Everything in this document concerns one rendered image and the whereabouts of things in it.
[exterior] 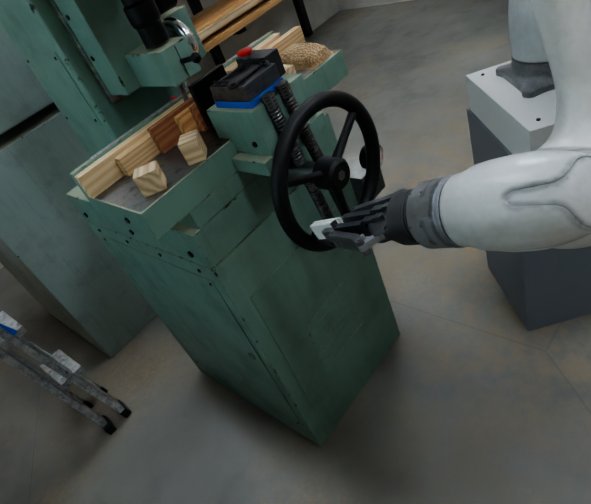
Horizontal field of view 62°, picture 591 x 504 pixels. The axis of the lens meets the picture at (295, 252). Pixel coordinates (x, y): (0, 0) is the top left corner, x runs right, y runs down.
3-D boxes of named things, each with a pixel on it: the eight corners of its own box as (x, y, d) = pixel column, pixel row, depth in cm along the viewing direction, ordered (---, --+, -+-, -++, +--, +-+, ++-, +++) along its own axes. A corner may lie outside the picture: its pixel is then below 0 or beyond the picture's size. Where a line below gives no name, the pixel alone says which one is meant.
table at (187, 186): (188, 253, 80) (170, 225, 77) (101, 220, 101) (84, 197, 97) (384, 72, 108) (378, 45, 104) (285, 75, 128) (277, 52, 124)
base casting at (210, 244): (211, 271, 97) (190, 237, 92) (83, 221, 135) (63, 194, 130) (340, 145, 117) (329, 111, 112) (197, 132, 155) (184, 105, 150)
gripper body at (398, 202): (428, 173, 65) (378, 184, 73) (395, 212, 61) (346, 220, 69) (453, 217, 68) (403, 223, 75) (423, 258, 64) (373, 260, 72)
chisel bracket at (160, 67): (181, 94, 97) (159, 52, 92) (144, 94, 106) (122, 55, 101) (207, 75, 100) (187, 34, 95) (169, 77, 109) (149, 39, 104)
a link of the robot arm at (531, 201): (437, 256, 57) (504, 252, 64) (577, 249, 44) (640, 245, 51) (431, 163, 57) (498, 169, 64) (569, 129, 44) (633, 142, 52)
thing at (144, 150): (129, 176, 97) (118, 159, 95) (124, 175, 98) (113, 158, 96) (305, 41, 123) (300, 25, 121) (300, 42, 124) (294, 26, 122)
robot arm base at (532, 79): (561, 44, 122) (562, 21, 119) (613, 72, 104) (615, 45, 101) (487, 68, 125) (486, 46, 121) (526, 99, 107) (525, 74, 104)
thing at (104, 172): (93, 199, 95) (78, 177, 92) (88, 197, 96) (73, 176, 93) (286, 52, 122) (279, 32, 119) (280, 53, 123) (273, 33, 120)
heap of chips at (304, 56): (313, 69, 107) (308, 53, 104) (269, 71, 116) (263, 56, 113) (337, 50, 111) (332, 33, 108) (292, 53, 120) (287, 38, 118)
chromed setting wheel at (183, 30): (202, 72, 113) (176, 17, 105) (172, 73, 121) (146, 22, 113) (211, 66, 114) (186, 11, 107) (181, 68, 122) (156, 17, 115)
